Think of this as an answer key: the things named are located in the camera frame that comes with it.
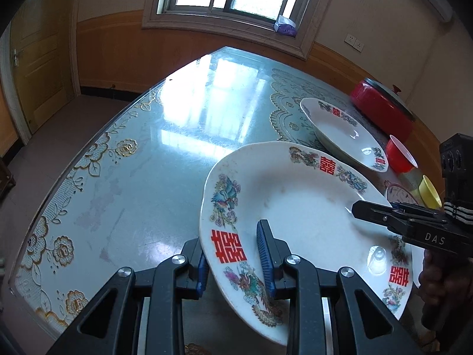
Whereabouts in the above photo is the red plastic bowl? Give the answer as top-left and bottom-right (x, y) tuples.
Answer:
(385, 135), (419, 174)

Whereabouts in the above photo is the wooden door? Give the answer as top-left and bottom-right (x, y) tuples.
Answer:
(10, 0), (74, 133)

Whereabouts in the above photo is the purple-rimmed white plate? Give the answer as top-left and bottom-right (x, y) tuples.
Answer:
(385, 183), (424, 288)

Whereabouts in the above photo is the yellow plastic bowl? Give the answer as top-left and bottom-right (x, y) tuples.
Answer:
(419, 175), (443, 209)

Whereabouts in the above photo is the window with frame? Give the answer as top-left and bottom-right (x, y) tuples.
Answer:
(142, 0), (330, 59)

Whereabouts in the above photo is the white wall socket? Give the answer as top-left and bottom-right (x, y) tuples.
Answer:
(344, 34), (364, 52)

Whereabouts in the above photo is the black tracking camera box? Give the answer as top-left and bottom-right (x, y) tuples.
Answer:
(439, 133), (473, 225)

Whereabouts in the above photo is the person's right hand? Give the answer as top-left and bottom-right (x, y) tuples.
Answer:
(419, 250), (472, 331)

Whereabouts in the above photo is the grey pot lid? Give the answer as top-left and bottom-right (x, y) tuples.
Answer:
(364, 78), (414, 121)

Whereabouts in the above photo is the red electric cooking pot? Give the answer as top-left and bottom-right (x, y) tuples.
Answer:
(349, 79), (415, 143)

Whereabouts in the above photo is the small floral double-happiness plate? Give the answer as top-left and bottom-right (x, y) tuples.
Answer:
(300, 98), (389, 173)

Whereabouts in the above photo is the purple tissue pack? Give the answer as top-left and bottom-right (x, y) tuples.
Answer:
(273, 15), (297, 38)

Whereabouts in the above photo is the large floral double-happiness plate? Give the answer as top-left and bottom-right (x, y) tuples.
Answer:
(200, 141), (413, 345)

